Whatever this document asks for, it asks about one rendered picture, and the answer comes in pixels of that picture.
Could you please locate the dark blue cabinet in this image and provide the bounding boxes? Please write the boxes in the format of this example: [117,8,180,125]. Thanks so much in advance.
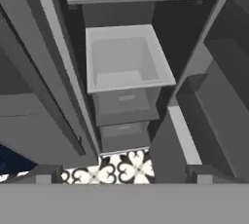
[0,142,38,176]

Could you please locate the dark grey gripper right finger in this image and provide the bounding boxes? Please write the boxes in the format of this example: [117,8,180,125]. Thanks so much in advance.
[186,164,243,185]

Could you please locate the grey fridge door with bins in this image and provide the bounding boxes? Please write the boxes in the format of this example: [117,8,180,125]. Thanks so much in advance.
[148,0,249,184]

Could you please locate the grey fridge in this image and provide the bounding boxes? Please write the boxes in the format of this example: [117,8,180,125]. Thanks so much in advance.
[52,0,234,155]

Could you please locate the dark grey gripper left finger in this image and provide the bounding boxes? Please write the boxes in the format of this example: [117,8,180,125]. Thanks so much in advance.
[5,164,64,185]

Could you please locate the open grey fridge drawer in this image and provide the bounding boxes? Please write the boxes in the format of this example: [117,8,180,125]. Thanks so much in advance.
[85,23,177,95]

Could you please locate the grey fridge drawer with handle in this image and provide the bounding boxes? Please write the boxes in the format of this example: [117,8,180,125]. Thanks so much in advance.
[91,86,160,128]
[98,121,151,154]

